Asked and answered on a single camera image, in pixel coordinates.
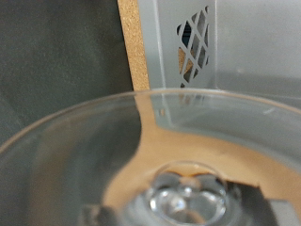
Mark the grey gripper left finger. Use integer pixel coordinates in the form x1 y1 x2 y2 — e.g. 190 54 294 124
82 203 121 226

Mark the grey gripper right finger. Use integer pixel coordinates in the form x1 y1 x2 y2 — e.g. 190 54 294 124
227 181 301 226

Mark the clear wine glass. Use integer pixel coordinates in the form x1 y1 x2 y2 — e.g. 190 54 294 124
0 88 301 226

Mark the grey plastic crate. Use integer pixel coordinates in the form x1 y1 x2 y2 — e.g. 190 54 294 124
136 0 301 109

